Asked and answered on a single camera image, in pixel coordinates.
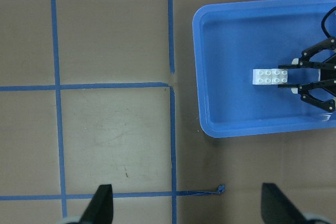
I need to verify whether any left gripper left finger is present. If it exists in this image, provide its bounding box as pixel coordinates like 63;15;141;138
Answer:
78;184;113;223

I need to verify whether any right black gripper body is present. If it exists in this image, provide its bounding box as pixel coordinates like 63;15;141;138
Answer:
319;54;336;81

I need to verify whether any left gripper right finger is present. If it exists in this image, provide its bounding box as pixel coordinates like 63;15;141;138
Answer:
261;183;307;223

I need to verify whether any white block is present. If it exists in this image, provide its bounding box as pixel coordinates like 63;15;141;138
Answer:
271;69;288;85
252;69;272;85

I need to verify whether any blue plastic tray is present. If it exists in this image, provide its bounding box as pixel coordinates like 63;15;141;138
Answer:
192;0;335;138

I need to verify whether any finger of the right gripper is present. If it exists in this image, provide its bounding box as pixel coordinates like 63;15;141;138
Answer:
277;79;335;112
278;37;335;70

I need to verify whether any brown paper table cover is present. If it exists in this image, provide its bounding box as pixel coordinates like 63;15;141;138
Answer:
1;0;335;223

